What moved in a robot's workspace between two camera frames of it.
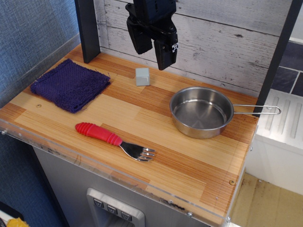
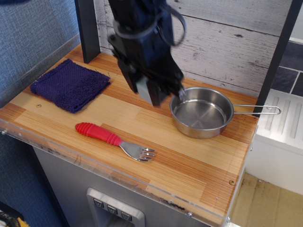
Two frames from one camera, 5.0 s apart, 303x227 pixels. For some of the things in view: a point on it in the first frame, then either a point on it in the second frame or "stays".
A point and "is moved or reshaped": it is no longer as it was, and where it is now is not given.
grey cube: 142,76 is moved or reshaped
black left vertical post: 89,35 stays
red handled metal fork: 137,152 stays
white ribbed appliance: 276,155 stays
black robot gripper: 157,14 -> 142,41
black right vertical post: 278,56 stays
